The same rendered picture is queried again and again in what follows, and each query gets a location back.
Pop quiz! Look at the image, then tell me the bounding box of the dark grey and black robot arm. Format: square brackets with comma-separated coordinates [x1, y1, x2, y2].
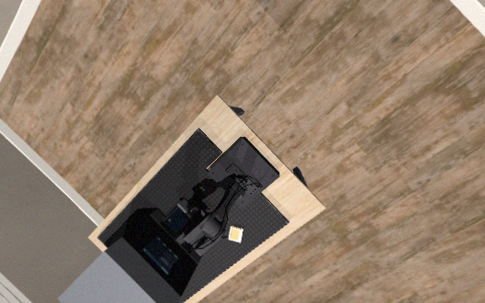
[175, 163, 258, 256]

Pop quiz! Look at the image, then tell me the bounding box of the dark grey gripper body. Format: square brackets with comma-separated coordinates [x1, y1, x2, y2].
[190, 208, 206, 220]

